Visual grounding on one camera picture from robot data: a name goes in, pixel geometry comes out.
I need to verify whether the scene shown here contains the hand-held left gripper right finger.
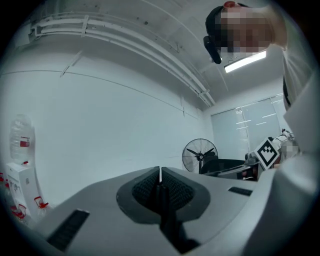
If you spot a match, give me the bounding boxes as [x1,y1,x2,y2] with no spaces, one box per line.
[161,166,260,256]

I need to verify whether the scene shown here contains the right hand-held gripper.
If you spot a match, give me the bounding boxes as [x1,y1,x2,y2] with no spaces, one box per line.
[216,136,281,181]

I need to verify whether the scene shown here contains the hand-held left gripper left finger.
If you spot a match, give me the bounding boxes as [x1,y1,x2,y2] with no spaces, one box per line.
[37,166,163,256]

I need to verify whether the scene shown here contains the black standing fan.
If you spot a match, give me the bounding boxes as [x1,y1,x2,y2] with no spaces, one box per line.
[181,138,219,175]

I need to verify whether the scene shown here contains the white window blinds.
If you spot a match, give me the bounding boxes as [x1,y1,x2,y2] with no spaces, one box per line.
[210,92,293,161]

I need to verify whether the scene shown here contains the group of clear water jugs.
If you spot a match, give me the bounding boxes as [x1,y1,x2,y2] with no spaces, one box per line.
[0,171,51,227]

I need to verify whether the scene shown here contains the white water dispenser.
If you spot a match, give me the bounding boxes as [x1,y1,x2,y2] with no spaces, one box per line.
[4,161,43,219]

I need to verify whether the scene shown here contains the water dispenser bottle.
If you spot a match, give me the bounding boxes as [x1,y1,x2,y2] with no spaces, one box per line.
[9,114,36,165]

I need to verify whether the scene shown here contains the long ceiling light tube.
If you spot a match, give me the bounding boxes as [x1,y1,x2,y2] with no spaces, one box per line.
[223,49,267,74]

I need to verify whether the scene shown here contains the person's beige shirt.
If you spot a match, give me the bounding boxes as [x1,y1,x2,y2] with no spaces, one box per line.
[271,6,318,161]

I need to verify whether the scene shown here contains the person's head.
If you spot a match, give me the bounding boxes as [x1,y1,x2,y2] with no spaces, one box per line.
[205,1,288,55]

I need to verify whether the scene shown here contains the white ceiling pipe bundle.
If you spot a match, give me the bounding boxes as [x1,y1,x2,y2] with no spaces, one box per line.
[29,14,217,108]

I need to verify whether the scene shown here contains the black head-worn camera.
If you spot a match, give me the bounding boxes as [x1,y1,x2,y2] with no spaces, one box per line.
[202,35,223,65]

